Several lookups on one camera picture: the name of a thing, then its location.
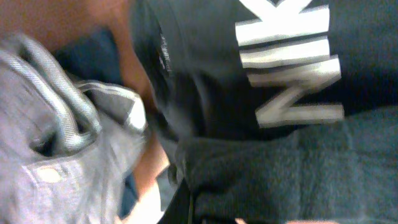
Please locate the navy blue folded garment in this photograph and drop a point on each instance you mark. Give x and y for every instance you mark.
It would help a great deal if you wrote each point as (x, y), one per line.
(93, 62)

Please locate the grey folded shorts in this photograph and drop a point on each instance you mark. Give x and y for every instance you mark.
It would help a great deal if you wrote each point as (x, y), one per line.
(66, 144)

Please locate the dark green Nike t-shirt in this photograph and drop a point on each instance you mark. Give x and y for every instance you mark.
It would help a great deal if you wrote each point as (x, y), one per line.
(274, 111)

